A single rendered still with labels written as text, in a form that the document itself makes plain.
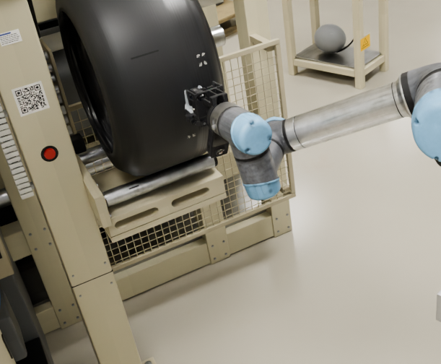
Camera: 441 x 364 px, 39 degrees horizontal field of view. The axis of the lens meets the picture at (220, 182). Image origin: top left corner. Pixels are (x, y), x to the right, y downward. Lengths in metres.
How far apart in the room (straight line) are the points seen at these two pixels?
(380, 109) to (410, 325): 1.36
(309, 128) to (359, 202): 1.81
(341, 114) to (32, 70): 0.77
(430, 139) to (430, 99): 0.07
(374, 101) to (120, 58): 0.59
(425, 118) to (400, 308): 1.54
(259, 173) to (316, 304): 1.38
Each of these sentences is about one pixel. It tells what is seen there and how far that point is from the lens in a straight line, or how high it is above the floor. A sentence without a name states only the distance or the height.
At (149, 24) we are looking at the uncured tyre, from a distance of 1.53.
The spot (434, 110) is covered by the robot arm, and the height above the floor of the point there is 1.29.
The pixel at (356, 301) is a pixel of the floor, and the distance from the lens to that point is 2.61.
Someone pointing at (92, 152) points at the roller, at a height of 0.91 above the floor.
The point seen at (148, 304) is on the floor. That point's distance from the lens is 2.74.
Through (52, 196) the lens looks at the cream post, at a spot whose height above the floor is 0.94.
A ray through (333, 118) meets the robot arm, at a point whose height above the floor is 1.19.
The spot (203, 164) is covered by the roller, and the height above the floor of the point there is 0.91.
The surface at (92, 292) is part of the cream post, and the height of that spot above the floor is 0.57.
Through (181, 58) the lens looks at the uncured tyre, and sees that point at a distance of 1.52.
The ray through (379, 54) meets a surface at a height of 0.13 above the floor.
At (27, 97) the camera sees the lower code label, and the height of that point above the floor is 1.23.
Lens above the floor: 1.81
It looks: 32 degrees down
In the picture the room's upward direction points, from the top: 10 degrees counter-clockwise
